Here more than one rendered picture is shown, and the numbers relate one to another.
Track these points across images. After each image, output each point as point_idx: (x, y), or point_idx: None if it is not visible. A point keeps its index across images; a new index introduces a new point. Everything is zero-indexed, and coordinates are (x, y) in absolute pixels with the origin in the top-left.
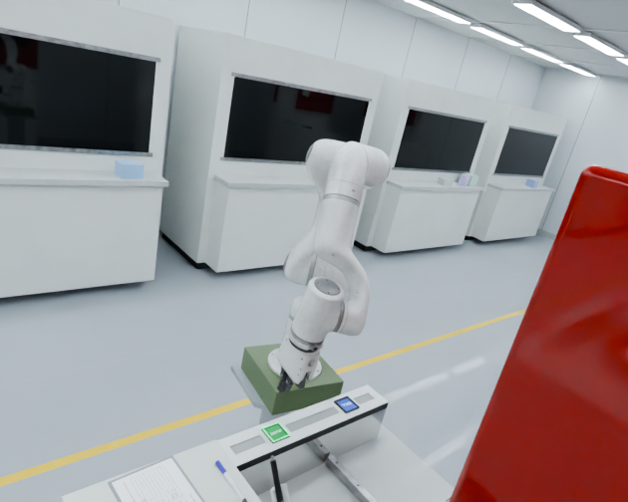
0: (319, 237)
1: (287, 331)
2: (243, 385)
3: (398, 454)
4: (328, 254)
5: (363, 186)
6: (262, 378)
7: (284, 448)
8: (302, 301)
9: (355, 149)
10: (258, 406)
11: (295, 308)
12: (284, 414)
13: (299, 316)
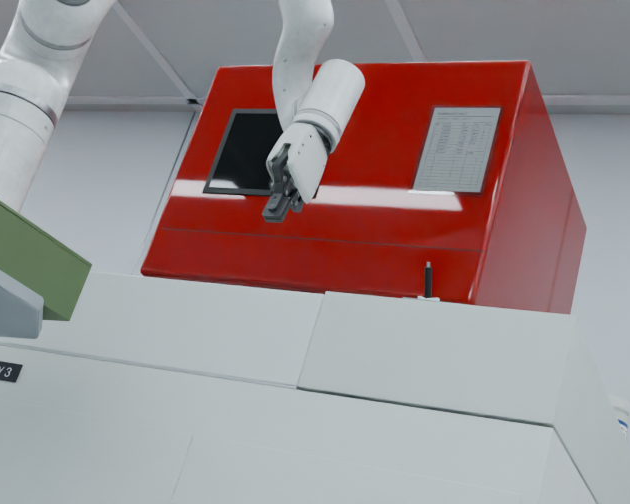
0: (331, 8)
1: (30, 136)
2: None
3: None
4: (329, 33)
5: None
6: (39, 242)
7: None
8: (349, 86)
9: None
10: (40, 310)
11: (56, 88)
12: (39, 327)
13: (347, 105)
